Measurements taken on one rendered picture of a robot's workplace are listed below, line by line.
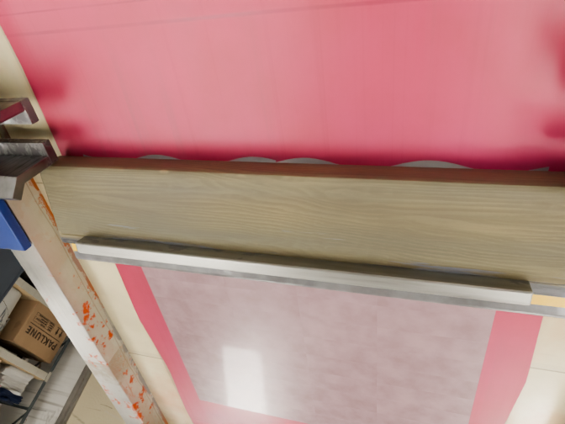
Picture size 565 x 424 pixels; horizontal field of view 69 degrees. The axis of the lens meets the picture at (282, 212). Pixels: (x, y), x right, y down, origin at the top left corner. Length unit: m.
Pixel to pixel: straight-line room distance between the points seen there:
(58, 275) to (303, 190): 0.31
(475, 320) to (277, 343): 0.20
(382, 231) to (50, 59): 0.28
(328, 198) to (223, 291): 0.19
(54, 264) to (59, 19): 0.25
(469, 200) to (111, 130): 0.28
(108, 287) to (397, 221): 0.36
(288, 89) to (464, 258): 0.16
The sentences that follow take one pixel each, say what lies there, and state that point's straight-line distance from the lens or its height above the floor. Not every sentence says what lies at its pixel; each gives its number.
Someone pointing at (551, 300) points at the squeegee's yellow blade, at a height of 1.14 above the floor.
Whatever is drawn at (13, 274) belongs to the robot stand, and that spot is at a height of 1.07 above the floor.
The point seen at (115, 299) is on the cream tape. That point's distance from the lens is 0.54.
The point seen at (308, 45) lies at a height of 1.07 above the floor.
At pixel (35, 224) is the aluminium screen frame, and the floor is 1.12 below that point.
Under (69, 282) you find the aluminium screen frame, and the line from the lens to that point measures 0.52.
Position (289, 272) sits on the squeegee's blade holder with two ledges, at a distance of 0.30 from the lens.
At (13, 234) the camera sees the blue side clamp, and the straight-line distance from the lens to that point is 0.46.
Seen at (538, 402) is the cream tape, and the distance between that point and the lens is 0.49.
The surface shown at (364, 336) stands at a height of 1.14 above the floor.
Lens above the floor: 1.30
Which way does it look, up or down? 36 degrees down
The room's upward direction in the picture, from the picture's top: 163 degrees counter-clockwise
